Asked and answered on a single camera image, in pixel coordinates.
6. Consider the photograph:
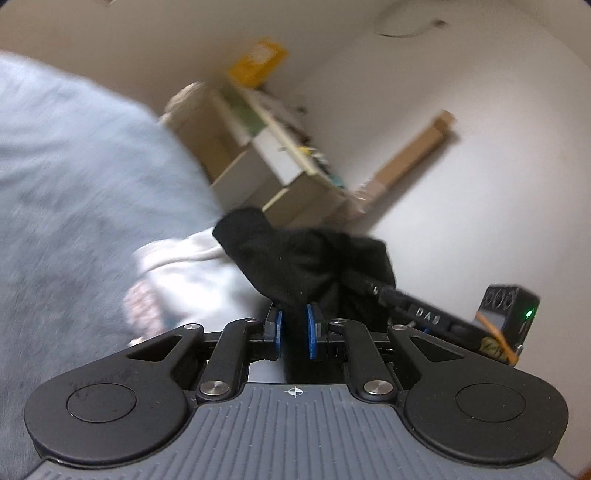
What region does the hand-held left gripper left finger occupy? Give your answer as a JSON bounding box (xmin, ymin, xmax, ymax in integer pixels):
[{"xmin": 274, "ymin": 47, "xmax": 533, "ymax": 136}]
[{"xmin": 127, "ymin": 302, "xmax": 285, "ymax": 403}]

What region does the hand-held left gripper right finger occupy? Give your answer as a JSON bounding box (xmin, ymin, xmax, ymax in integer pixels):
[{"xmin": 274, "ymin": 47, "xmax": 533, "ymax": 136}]
[{"xmin": 306, "ymin": 302, "xmax": 465, "ymax": 405}]

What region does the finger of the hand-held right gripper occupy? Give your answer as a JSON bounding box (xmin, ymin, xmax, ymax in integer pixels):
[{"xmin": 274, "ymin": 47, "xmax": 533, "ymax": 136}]
[{"xmin": 344, "ymin": 268, "xmax": 399, "ymax": 306}]

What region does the black garment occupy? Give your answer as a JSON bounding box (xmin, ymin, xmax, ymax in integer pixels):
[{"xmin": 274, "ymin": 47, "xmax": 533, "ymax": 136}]
[{"xmin": 212, "ymin": 208, "xmax": 399, "ymax": 332}]

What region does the white printed garment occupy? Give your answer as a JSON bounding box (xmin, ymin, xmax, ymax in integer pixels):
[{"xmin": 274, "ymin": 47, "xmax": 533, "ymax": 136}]
[{"xmin": 124, "ymin": 231, "xmax": 274, "ymax": 348}]

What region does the long cardboard box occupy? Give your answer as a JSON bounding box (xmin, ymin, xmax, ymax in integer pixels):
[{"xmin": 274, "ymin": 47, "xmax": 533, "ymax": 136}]
[{"xmin": 353, "ymin": 110, "xmax": 458, "ymax": 214}]

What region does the light wooden shelf unit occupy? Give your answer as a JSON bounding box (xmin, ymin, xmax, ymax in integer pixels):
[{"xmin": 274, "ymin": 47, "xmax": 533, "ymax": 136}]
[{"xmin": 210, "ymin": 76, "xmax": 368, "ymax": 232}]

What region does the beige cardboard box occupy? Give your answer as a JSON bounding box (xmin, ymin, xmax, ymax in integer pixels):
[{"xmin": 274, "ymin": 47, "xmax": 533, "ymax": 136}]
[{"xmin": 159, "ymin": 82, "xmax": 241, "ymax": 185}]

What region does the grey-blue blanket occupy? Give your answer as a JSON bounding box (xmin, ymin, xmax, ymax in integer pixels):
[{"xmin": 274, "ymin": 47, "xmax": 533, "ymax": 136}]
[{"xmin": 0, "ymin": 51, "xmax": 229, "ymax": 480}]

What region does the yellow box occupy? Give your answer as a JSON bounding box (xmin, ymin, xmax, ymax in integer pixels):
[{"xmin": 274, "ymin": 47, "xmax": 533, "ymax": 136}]
[{"xmin": 229, "ymin": 39, "xmax": 288, "ymax": 88}]

